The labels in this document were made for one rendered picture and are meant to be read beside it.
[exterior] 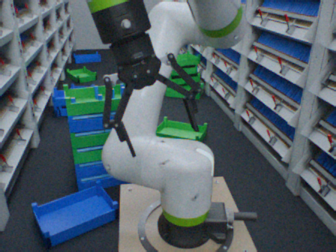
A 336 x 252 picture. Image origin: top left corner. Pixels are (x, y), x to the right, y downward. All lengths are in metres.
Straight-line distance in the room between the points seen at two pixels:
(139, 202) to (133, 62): 0.52
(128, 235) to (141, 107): 0.33
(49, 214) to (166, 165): 0.88
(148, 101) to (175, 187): 0.24
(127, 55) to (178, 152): 0.28
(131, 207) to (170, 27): 0.52
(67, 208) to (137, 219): 0.65
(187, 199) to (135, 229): 0.21
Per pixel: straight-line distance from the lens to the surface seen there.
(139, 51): 0.55
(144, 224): 0.90
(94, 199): 1.54
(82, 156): 1.50
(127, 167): 0.77
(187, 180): 0.71
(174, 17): 0.91
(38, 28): 2.56
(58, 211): 1.51
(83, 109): 1.40
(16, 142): 1.86
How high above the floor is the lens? 0.94
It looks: 25 degrees down
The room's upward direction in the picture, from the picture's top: straight up
